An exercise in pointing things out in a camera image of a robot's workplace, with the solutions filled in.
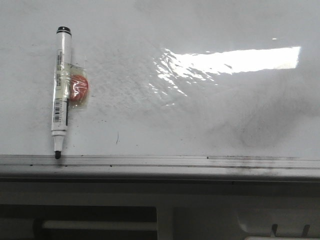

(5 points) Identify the white whiteboard marker black tip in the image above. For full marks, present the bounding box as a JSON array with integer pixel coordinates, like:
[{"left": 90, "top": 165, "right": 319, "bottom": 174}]
[{"left": 50, "top": 25, "right": 90, "bottom": 160}]

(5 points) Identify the white horizontal bar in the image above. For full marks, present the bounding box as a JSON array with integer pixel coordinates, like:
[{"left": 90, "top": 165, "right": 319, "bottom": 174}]
[{"left": 41, "top": 220, "right": 158, "bottom": 231}]

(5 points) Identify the white whiteboard with aluminium frame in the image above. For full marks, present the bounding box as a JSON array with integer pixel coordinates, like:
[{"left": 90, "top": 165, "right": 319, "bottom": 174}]
[{"left": 0, "top": 0, "right": 320, "bottom": 181}]

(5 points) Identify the white plastic frame below whiteboard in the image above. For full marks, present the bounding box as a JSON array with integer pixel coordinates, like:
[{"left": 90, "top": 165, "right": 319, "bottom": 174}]
[{"left": 0, "top": 181, "right": 320, "bottom": 240}]

